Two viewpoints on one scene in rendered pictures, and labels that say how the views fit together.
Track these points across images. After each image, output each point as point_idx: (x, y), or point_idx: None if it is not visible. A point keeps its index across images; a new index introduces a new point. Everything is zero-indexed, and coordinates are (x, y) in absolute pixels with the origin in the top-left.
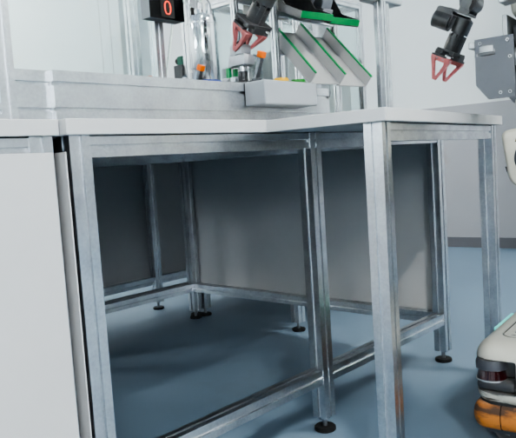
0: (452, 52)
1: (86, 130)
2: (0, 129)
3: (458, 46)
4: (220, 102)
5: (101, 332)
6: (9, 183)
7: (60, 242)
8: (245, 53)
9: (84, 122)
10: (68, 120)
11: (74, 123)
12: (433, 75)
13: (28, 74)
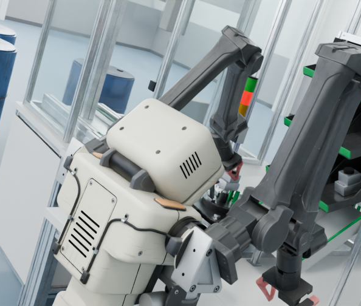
0: (264, 275)
1: (63, 156)
2: (53, 141)
3: (275, 275)
4: None
5: (42, 237)
6: (49, 161)
7: (50, 193)
8: (225, 178)
9: (64, 152)
10: (61, 149)
11: (61, 151)
12: (270, 294)
13: (84, 129)
